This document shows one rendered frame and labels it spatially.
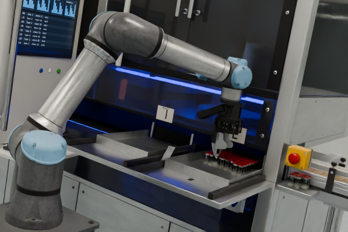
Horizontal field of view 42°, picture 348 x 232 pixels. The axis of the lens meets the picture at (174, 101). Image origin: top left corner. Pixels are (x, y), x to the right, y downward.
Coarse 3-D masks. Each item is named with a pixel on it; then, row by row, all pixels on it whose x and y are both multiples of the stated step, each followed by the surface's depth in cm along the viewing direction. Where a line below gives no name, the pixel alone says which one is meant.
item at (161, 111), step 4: (160, 108) 197; (164, 108) 196; (168, 108) 194; (160, 112) 197; (164, 112) 196; (168, 112) 194; (172, 112) 193; (156, 116) 198; (160, 116) 197; (164, 116) 196; (168, 116) 194; (172, 116) 193; (164, 120) 196; (168, 120) 194
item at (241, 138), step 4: (240, 128) 176; (244, 128) 175; (244, 132) 175; (232, 136) 178; (236, 136) 177; (240, 136) 176; (244, 136) 175; (232, 140) 178; (236, 140) 177; (240, 140) 176
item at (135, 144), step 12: (120, 132) 194; (132, 132) 200; (144, 132) 208; (108, 144) 179; (120, 144) 176; (132, 144) 190; (144, 144) 193; (156, 144) 197; (168, 144) 201; (192, 144) 194; (144, 156) 169
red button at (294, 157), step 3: (294, 153) 161; (288, 156) 162; (291, 156) 161; (294, 156) 161; (297, 156) 160; (288, 159) 162; (291, 159) 161; (294, 159) 161; (297, 159) 160; (291, 162) 161; (294, 162) 161; (297, 162) 160
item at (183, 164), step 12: (180, 156) 171; (192, 156) 179; (168, 168) 163; (180, 168) 160; (192, 168) 158; (204, 168) 172; (216, 168) 175; (204, 180) 155; (216, 180) 152; (228, 180) 150; (240, 180) 157
